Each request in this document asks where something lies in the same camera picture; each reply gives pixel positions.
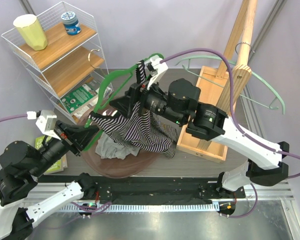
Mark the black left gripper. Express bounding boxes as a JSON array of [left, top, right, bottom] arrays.
[[30, 118, 101, 176]]

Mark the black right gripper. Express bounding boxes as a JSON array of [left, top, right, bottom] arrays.
[[108, 75, 185, 127]]

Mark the grey tank top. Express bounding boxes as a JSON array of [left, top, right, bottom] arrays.
[[95, 133, 140, 160]]

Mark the black white striped top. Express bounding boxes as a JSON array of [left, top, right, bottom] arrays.
[[89, 59, 178, 159]]

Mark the bright green clothes hanger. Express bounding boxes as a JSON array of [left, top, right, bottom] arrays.
[[82, 48, 166, 153]]

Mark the mint green clothes hanger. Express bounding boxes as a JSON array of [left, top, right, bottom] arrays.
[[178, 49, 286, 115]]

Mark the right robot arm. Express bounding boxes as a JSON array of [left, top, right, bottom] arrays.
[[109, 78, 289, 198]]

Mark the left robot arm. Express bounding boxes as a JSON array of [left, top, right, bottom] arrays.
[[0, 120, 99, 240]]

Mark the green book on shelf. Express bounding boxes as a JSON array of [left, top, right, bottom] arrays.
[[61, 83, 99, 114]]

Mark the green book on table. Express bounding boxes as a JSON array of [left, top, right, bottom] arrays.
[[34, 135, 68, 175]]

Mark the pink translucent basin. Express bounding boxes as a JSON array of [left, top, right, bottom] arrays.
[[81, 142, 162, 179]]

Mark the blue lidded jar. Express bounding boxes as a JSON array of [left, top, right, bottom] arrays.
[[60, 11, 82, 36]]

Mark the wooden clothes rack stand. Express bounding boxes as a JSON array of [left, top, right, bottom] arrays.
[[176, 0, 258, 163]]

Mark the yellow faceted cup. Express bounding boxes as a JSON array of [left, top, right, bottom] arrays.
[[13, 14, 48, 51]]

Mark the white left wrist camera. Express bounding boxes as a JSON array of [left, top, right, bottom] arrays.
[[26, 110, 61, 140]]

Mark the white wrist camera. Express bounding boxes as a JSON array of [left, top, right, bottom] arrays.
[[144, 54, 169, 90], [26, 110, 61, 140]]

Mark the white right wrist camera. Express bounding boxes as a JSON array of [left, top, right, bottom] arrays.
[[144, 54, 169, 90]]

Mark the white wire shelf unit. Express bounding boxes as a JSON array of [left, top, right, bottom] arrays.
[[1, 1, 109, 123]]

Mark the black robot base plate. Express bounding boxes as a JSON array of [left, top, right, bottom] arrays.
[[37, 174, 246, 205]]

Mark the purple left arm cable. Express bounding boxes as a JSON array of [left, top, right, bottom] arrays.
[[0, 113, 28, 127]]

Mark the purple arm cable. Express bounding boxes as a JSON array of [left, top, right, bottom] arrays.
[[0, 113, 28, 127], [159, 47, 300, 180]]

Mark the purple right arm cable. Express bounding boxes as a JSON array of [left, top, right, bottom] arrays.
[[159, 47, 300, 180]]

